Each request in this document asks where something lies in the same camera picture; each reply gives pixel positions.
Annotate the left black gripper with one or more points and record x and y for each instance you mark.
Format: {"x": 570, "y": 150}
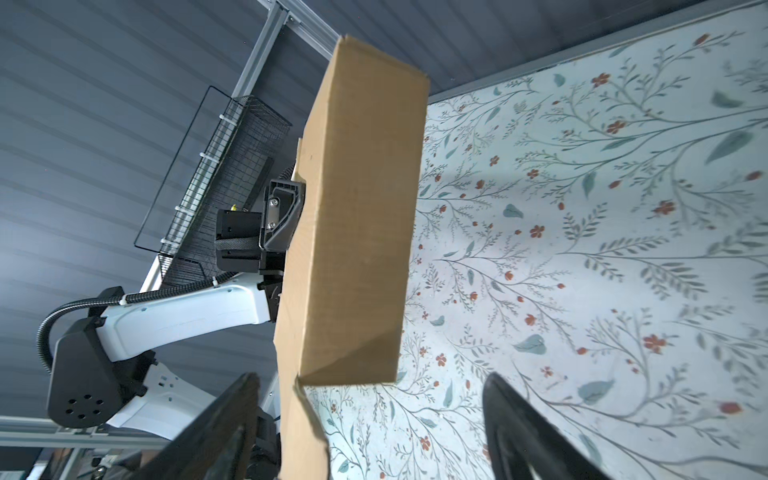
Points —
{"x": 246, "y": 242}

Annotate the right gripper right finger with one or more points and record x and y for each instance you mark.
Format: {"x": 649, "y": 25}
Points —
{"x": 522, "y": 444}

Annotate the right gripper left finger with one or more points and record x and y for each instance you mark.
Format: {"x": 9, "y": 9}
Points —
{"x": 217, "y": 444}

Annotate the brown cardboard box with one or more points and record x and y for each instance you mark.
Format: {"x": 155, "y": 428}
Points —
{"x": 342, "y": 305}

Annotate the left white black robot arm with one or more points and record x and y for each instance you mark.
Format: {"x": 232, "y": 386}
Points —
{"x": 100, "y": 352}

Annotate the floral table mat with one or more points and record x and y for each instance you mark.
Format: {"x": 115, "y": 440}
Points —
{"x": 595, "y": 233}

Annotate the black wire basket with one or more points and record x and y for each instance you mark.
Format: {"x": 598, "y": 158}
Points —
{"x": 221, "y": 163}

